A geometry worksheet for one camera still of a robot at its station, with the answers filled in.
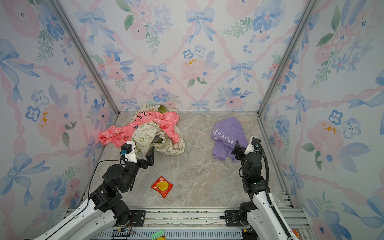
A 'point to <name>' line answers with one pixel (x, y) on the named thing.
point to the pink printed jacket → (117, 135)
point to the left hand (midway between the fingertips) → (144, 144)
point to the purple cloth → (225, 135)
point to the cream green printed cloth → (144, 135)
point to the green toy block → (157, 234)
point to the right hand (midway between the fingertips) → (245, 142)
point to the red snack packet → (162, 186)
